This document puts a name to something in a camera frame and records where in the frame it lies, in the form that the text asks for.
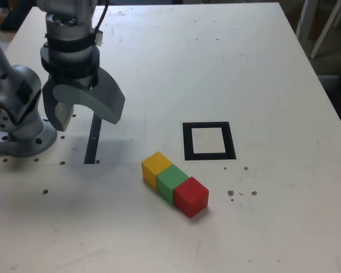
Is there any yellow cube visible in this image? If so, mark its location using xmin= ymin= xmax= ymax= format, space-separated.
xmin=141 ymin=151 xmax=174 ymax=191

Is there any black tape strip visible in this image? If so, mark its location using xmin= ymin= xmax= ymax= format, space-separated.
xmin=84 ymin=111 xmax=103 ymax=165

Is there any red cube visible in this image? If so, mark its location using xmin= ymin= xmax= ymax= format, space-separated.
xmin=173 ymin=176 xmax=210 ymax=219

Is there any black tape square outline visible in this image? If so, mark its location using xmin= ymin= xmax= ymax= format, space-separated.
xmin=182 ymin=121 xmax=237 ymax=162

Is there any white furniture leg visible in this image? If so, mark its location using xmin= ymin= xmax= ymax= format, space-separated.
xmin=310 ymin=0 xmax=341 ymax=60

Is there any dark background object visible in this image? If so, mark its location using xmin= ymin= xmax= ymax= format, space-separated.
xmin=0 ymin=0 xmax=19 ymax=31

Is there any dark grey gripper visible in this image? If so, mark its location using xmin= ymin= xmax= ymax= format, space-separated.
xmin=41 ymin=67 xmax=126 ymax=132

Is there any green cube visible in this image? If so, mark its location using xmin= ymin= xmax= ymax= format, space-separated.
xmin=156 ymin=164 xmax=190 ymax=205

